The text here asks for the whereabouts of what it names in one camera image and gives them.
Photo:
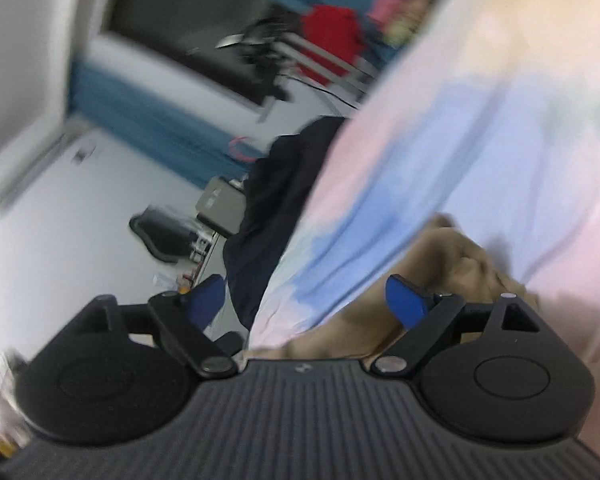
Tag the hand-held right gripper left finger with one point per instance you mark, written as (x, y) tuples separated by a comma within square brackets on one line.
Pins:
[(207, 301)]

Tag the white air conditioner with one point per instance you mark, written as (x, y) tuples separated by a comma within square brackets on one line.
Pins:
[(25, 60)]

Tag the garment steamer stand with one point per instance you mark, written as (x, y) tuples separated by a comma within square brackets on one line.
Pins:
[(280, 45)]

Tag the dark navy garment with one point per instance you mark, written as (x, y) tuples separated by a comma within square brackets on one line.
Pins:
[(270, 210)]

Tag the tan t-shirt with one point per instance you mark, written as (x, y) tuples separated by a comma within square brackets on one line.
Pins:
[(460, 265)]

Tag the grey chair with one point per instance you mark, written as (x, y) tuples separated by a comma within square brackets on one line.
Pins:
[(220, 205)]

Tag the pastel bed sheet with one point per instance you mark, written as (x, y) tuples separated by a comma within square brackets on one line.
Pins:
[(505, 135)]

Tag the yellow-green garment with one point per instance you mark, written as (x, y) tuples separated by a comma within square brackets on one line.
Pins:
[(402, 27)]

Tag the dark window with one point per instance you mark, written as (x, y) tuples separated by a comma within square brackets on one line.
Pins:
[(190, 30)]

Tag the pink garment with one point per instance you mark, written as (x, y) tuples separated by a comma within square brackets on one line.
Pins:
[(387, 0)]

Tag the black office chair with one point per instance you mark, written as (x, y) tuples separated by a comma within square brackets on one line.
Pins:
[(162, 235)]

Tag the red garment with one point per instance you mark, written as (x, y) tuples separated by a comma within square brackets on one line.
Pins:
[(330, 42)]

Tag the white desk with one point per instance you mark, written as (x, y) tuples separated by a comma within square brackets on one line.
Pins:
[(202, 255)]

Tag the pink hanger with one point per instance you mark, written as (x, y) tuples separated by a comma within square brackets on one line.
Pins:
[(242, 150)]

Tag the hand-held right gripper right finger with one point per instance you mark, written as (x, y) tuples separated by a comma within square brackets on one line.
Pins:
[(405, 305)]

